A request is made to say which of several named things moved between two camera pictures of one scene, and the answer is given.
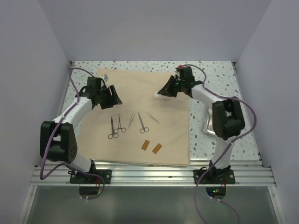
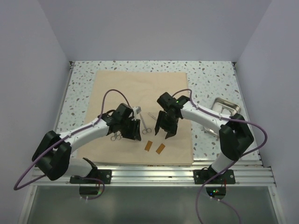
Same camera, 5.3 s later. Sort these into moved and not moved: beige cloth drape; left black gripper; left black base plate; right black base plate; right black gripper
Moved: left black gripper; right black gripper
Not moved: left black base plate; right black base plate; beige cloth drape
